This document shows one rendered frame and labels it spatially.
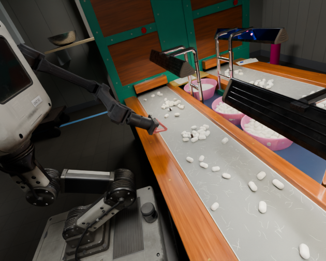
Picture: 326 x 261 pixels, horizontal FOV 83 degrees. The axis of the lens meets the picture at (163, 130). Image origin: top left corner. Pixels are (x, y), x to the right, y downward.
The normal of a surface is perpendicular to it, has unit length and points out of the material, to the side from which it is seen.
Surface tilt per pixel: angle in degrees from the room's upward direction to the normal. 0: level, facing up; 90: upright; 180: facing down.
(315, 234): 0
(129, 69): 90
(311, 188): 0
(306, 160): 0
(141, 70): 90
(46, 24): 90
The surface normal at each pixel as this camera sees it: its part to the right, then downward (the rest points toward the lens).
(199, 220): -0.24, -0.81
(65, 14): 0.17, 0.51
